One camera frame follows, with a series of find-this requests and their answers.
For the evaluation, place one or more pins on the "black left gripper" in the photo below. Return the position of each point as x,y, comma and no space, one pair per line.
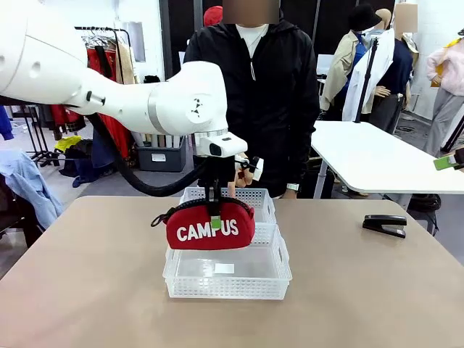
221,170

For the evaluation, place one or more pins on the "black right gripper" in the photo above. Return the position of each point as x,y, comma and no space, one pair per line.
460,159

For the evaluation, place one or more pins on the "red Campus zipper pouch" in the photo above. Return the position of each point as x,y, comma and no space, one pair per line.
206,232

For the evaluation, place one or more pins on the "black stapler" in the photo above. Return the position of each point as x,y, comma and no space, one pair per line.
386,224

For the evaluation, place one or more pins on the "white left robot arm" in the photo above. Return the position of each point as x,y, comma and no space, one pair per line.
108,83

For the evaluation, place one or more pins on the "person's left forearm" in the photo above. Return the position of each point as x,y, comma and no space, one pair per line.
308,152

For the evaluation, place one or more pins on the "person's right hand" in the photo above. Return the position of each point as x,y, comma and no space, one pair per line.
241,183

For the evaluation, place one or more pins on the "person's left hand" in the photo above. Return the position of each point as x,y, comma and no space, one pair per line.
290,194

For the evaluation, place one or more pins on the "white perforated plastic basket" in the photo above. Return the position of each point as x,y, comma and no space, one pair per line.
261,206
224,286

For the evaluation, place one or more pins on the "white table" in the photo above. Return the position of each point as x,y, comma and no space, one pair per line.
377,159

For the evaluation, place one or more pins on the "grey storage box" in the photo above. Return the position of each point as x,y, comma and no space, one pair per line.
159,157

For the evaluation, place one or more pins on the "figure in pink sweater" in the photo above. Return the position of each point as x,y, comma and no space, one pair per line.
449,83

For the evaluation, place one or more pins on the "silver wristwatch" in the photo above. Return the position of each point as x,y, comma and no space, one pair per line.
293,187

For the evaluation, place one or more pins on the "mannequin in navy top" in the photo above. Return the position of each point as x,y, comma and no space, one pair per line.
398,79

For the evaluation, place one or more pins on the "mannequin in white shirt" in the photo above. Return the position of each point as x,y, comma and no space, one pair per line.
377,72

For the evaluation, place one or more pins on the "person in black jacket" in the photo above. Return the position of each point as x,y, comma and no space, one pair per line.
275,108

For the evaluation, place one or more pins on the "black tripod pole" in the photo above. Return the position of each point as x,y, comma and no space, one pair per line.
366,79

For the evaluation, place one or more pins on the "dark blue garment pile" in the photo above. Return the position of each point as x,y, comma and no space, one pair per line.
90,163

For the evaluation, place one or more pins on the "mannequin in beige trench coat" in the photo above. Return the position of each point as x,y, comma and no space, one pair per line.
340,72

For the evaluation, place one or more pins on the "black stool with bag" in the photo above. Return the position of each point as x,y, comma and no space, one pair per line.
152,79

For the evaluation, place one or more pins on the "yellow garment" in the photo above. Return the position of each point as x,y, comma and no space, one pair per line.
67,143

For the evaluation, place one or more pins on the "beige hanging garment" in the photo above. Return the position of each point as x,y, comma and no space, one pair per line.
127,65

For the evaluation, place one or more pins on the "black bucket hat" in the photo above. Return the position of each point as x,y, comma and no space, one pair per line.
362,18

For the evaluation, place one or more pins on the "red hanging dress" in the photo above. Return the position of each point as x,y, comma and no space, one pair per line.
108,69

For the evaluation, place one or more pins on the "red hanging jacket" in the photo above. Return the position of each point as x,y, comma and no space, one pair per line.
65,117

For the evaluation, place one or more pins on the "light blue shirt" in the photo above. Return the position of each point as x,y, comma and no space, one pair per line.
32,188

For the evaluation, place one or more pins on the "red cap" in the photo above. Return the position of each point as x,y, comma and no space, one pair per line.
213,15

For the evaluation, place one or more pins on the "royal blue garment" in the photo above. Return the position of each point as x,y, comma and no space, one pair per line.
4,123

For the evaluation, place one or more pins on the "left arm white camera bracket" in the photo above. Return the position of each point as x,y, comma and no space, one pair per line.
253,168

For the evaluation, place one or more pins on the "left arm white camera box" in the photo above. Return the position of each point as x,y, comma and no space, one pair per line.
223,145

